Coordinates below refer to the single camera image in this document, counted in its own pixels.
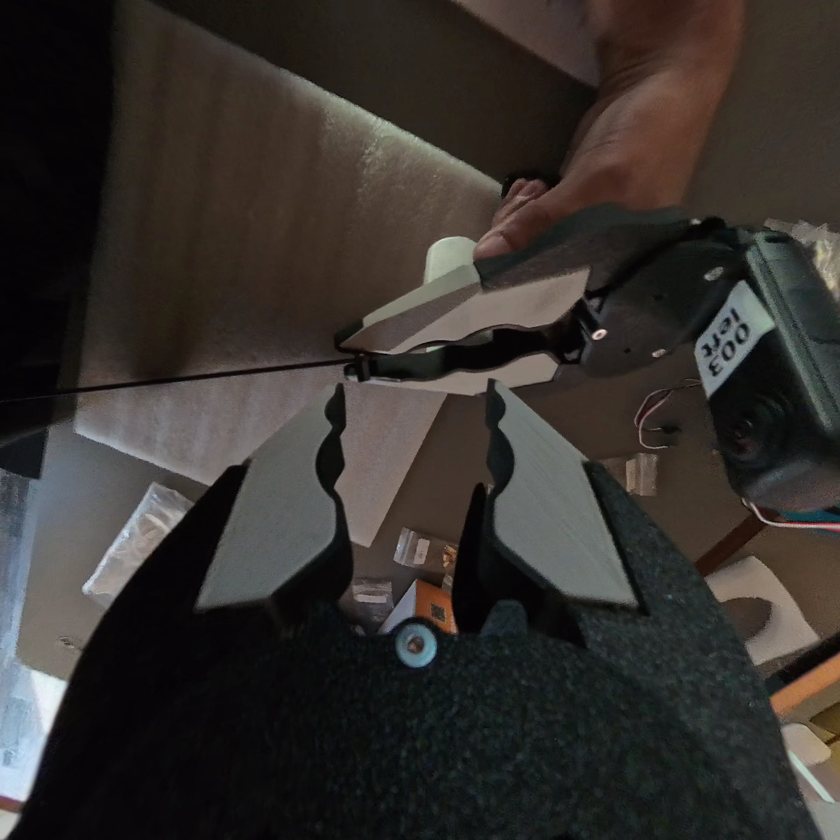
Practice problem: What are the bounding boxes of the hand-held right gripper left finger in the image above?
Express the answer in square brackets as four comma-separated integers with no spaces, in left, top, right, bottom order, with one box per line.
[194,382,355,627]

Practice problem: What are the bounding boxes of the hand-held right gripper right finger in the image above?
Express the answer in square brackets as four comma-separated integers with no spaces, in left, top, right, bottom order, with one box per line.
[454,378,649,634]

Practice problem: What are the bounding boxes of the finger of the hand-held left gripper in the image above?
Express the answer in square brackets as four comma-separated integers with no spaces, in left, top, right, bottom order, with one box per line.
[343,328,564,396]
[335,264,593,357]

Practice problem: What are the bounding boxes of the black metal plate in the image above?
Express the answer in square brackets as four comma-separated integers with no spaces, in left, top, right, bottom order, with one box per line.
[0,353,370,480]

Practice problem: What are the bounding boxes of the person's left forearm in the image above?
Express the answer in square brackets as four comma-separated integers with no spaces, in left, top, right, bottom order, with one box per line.
[592,0,748,40]

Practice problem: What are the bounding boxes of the dark grey desk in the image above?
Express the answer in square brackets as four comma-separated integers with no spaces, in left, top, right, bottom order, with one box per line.
[0,0,840,840]

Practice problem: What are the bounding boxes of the person's left hand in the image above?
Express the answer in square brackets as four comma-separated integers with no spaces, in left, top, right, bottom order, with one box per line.
[474,36,739,262]

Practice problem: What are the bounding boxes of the clear plastic bag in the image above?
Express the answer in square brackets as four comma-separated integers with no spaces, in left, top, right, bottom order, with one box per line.
[82,482,198,598]

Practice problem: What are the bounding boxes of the scattered small hardware bags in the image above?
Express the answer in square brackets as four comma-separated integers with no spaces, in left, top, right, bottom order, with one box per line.
[354,453,658,614]

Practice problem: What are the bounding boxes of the orange cardboard box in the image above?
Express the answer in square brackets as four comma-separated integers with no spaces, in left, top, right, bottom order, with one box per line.
[377,577,460,634]

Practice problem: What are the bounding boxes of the white foam sheet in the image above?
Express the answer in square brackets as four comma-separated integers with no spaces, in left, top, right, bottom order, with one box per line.
[73,0,565,547]

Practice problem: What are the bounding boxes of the white foam packing insert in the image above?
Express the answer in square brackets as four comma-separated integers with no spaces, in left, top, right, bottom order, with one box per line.
[709,554,821,664]

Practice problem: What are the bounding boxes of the red white black cable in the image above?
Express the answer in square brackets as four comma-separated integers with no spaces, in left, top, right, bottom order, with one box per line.
[633,379,840,536]

